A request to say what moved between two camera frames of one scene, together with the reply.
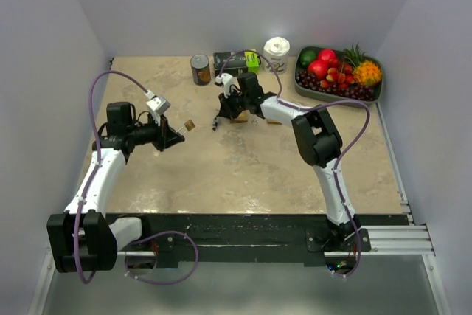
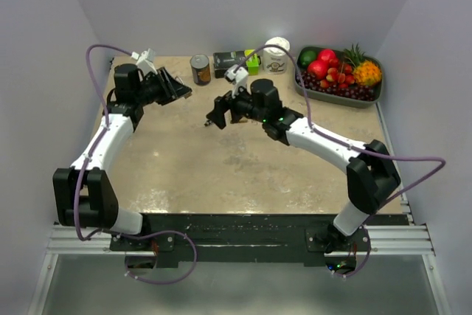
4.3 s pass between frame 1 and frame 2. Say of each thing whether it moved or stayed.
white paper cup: stayed
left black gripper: moved
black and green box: stayed
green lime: stayed
